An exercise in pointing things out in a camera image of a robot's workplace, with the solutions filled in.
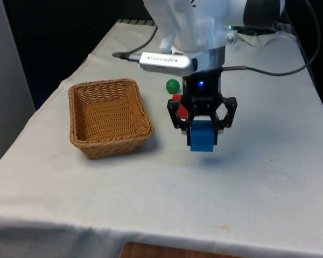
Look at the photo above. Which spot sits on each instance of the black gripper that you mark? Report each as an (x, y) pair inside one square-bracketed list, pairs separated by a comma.
[(202, 91)]

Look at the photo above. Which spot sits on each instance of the blue cube block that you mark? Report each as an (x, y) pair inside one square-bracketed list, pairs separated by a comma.
[(202, 136)]

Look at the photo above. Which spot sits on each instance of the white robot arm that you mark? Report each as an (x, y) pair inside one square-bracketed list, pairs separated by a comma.
[(193, 24)]

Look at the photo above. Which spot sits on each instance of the brown wicker basket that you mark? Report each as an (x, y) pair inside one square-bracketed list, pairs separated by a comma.
[(109, 118)]

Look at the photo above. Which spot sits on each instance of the red block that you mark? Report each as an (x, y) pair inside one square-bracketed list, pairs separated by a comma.
[(182, 108)]

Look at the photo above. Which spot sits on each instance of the green ball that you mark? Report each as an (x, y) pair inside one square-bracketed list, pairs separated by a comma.
[(172, 86)]

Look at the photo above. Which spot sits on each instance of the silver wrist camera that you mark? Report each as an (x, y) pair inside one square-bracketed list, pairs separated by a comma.
[(165, 62)]

